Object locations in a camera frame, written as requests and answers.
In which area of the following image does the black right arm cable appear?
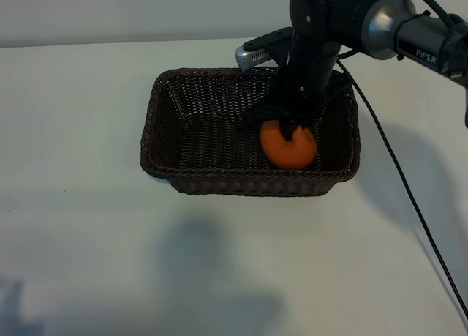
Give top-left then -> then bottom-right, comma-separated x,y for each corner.
336,57 -> 468,315

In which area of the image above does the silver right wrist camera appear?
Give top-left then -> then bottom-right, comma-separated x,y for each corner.
235,45 -> 273,69

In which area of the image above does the dark brown wicker basket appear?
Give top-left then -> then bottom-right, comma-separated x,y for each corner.
140,67 -> 362,197

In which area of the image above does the orange fruit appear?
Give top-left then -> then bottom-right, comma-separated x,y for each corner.
259,120 -> 317,170

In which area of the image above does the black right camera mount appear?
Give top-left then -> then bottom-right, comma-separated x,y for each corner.
243,27 -> 295,64

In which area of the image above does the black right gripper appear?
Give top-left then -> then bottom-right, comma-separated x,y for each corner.
244,31 -> 354,144

